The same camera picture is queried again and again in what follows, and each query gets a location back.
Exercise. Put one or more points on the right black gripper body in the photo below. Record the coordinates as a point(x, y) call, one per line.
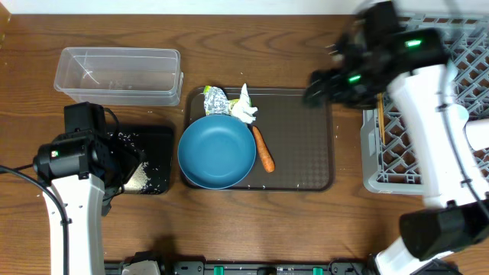
point(357, 92)

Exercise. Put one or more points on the wooden chopstick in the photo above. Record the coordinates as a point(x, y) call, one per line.
point(379, 114)
point(382, 118)

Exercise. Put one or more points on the white rice pile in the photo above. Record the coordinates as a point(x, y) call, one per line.
point(152, 177)

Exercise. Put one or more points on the white tissue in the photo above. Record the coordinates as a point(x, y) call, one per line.
point(242, 108)

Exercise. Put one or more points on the orange carrot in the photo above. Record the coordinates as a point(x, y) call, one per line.
point(263, 152)

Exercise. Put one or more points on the foil wrapper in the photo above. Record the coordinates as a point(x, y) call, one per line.
point(216, 101)

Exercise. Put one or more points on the dark blue plate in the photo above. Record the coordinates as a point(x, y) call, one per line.
point(216, 152)

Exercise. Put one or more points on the light blue cup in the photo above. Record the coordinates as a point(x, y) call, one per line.
point(462, 114)

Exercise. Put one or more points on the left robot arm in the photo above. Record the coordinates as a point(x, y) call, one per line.
point(78, 167)

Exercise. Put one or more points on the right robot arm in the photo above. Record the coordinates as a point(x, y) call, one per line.
point(414, 69)

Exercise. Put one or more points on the grey dishwasher rack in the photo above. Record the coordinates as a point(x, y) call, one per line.
point(388, 159)

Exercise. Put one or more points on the dark brown serving tray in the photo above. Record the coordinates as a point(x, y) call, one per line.
point(297, 136)

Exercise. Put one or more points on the clear plastic bin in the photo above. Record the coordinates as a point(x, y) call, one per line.
point(120, 75)

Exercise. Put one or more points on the black plastic tray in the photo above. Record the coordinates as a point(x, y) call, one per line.
point(127, 161)

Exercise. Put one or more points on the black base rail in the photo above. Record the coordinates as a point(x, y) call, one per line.
point(149, 262)

